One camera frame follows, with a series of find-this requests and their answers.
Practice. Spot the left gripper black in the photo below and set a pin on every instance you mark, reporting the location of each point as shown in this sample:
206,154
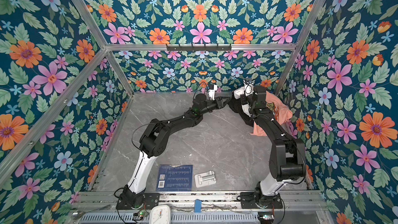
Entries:
223,102

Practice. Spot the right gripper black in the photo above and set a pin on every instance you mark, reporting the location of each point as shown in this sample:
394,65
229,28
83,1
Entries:
244,100

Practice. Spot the white cloth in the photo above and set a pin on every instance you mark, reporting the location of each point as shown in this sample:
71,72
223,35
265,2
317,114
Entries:
242,95

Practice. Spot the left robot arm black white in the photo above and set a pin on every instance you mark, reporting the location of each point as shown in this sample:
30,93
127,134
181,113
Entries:
153,143

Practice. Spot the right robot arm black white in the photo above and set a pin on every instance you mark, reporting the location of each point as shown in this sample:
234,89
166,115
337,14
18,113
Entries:
286,162

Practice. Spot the black cloth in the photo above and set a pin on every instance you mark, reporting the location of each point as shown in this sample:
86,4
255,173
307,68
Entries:
235,106

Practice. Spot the pink graphic t-shirt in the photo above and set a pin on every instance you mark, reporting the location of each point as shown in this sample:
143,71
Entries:
280,111

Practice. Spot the blue instruction card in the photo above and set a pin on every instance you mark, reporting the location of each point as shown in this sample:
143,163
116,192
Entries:
175,178

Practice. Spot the blue tape piece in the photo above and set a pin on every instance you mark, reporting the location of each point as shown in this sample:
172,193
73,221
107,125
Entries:
197,206

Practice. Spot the white square clock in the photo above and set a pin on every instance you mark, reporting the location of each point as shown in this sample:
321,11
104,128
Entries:
161,214

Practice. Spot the small green circuit board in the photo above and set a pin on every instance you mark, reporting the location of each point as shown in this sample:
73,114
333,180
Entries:
140,215

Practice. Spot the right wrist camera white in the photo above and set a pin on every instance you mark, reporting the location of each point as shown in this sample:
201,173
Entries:
248,84

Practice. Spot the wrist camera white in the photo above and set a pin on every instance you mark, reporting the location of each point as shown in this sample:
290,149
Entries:
212,91
248,84

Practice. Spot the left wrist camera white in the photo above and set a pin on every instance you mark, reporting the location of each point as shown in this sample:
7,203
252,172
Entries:
212,91

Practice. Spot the black hook rail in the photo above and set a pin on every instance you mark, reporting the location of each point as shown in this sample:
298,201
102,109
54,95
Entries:
203,47

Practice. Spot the white plastic bracket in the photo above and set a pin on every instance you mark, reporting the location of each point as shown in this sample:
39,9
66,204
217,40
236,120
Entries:
205,179

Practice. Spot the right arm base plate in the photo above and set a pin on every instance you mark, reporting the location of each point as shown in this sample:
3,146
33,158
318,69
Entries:
252,200

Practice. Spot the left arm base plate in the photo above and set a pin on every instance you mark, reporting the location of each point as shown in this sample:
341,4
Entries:
149,200

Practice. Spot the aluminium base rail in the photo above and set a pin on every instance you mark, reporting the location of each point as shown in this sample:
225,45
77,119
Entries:
293,200

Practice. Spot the white vented cable duct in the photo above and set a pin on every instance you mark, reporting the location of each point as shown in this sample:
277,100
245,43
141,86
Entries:
180,218

